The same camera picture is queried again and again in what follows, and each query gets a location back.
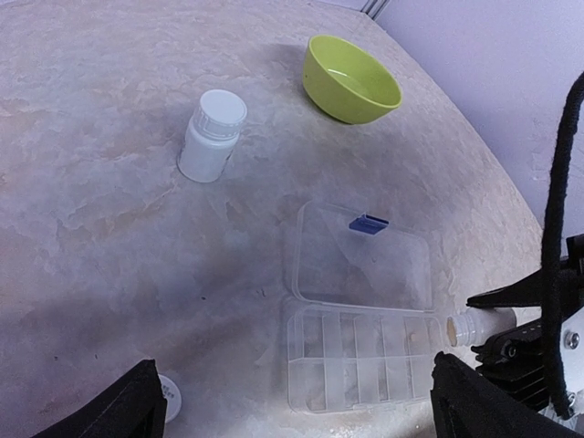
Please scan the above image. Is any white capped pill bottle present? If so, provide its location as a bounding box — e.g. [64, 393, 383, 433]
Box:
[177, 89, 247, 183]

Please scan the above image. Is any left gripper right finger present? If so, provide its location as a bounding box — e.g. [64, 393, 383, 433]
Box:
[431, 352, 579, 438]

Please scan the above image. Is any clear plastic pill organizer box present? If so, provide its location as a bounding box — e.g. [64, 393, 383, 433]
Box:
[287, 202, 443, 414]

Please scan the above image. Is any small white pill bottle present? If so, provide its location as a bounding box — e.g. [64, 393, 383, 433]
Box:
[446, 308, 516, 347]

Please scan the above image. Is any white bottle cap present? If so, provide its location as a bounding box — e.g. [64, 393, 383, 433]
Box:
[158, 374, 183, 423]

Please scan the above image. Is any green plastic bowl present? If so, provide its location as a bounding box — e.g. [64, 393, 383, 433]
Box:
[302, 35, 402, 125]

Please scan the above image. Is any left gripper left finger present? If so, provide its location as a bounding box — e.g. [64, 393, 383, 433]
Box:
[37, 360, 165, 438]

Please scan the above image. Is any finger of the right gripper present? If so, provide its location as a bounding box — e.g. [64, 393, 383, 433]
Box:
[466, 270, 543, 309]

